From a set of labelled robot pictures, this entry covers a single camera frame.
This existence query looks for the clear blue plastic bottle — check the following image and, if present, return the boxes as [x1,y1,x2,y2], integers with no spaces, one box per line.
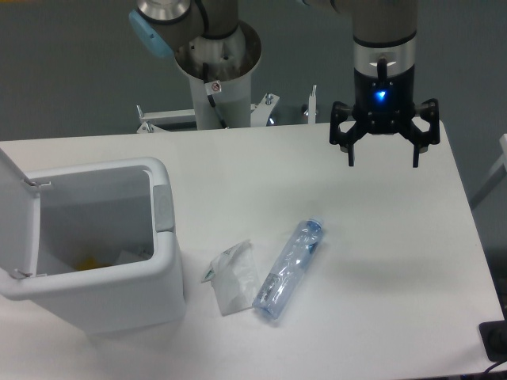
[252,218,324,321]

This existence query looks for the yellow trash in can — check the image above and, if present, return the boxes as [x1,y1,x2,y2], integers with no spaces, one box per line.
[75,257,109,272]

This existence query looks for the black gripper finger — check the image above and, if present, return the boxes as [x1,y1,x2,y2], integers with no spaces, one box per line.
[409,98,440,168]
[329,101,368,168]

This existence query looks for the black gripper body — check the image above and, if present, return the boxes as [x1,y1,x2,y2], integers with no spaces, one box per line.
[351,67,417,136]

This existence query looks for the clear plastic wrapper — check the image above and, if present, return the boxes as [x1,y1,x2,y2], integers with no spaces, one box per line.
[200,239,261,316]

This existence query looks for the white metal mounting frame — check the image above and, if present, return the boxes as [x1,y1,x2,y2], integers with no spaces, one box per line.
[135,84,318,134]

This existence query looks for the white trash can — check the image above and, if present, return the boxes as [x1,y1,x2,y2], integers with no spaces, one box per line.
[1,154,185,334]

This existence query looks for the white frame at right edge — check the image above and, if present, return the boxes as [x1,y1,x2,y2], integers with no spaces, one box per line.
[469,134,506,210]

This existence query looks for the black device at table edge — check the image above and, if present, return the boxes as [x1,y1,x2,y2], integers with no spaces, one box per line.
[478,321,506,362]

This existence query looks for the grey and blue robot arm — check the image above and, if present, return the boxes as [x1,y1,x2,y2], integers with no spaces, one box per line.
[128,1,440,157]

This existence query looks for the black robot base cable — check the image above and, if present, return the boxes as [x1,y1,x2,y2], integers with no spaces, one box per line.
[202,62,230,130]

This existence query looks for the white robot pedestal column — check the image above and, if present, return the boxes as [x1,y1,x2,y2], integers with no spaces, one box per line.
[175,21,261,124]

